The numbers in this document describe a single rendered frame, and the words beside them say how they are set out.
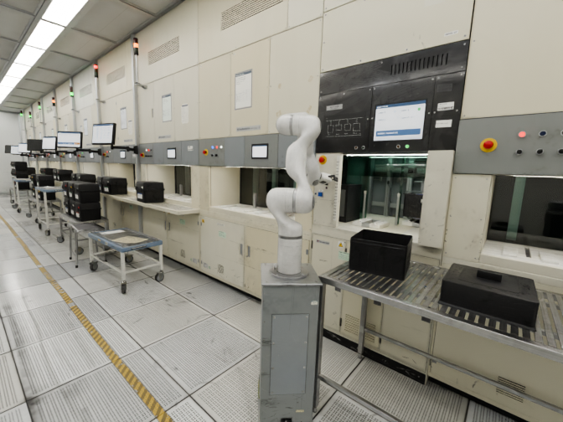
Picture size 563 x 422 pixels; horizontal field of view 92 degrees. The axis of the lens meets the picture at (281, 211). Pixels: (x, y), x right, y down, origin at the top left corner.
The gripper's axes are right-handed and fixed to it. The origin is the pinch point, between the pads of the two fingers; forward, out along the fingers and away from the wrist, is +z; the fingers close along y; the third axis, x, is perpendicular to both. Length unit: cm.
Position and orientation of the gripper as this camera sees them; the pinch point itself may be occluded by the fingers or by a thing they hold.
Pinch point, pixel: (332, 181)
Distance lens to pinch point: 197.7
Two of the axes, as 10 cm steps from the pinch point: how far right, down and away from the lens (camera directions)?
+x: -0.2, -9.7, 2.5
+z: 7.7, 1.5, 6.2
